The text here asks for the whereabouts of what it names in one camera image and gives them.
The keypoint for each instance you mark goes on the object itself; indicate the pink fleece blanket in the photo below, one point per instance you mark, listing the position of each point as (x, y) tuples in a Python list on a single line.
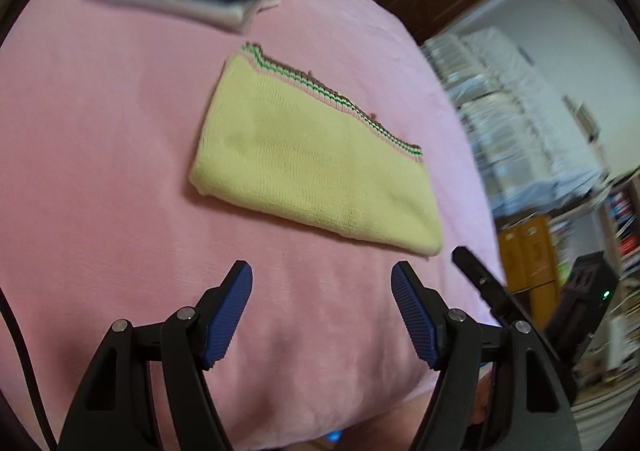
[(125, 156)]

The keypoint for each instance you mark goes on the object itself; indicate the bookshelf with books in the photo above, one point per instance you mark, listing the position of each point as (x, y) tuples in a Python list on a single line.
[(625, 211)]

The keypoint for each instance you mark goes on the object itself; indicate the yellow wooden drawer cabinet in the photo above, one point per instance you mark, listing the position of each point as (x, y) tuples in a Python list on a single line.
[(530, 251)]

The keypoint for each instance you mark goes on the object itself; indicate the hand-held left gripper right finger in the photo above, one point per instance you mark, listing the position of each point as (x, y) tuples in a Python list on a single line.
[(415, 316)]

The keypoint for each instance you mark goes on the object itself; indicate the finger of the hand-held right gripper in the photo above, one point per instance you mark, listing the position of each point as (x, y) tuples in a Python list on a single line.
[(482, 278)]

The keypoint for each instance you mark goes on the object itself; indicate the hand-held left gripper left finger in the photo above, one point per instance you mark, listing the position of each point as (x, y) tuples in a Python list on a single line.
[(227, 316)]

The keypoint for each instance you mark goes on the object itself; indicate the yellow knit cardigan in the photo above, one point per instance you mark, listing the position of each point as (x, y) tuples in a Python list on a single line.
[(310, 166)]

